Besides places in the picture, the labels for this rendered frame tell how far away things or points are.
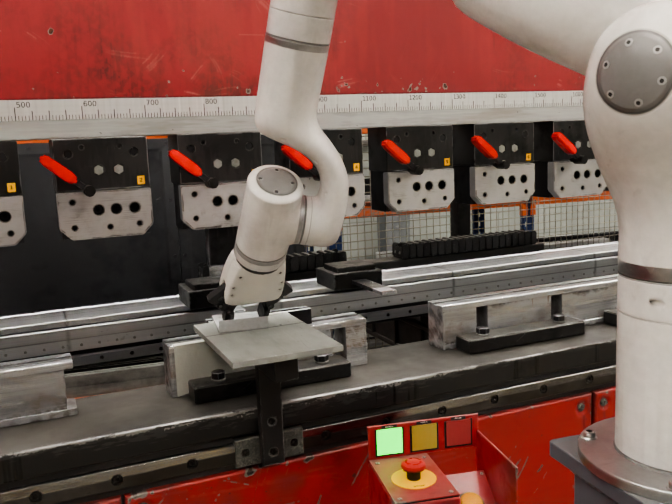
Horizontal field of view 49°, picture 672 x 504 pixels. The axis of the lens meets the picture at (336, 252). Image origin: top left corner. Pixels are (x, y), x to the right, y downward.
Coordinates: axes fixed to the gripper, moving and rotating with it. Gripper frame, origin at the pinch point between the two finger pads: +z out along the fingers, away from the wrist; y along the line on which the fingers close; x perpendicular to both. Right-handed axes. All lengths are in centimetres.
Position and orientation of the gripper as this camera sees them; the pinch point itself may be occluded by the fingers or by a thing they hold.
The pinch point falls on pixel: (245, 313)
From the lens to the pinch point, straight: 130.5
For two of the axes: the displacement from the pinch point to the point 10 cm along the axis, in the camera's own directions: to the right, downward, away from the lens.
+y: -9.2, 1.0, -3.9
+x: 3.3, 7.3, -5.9
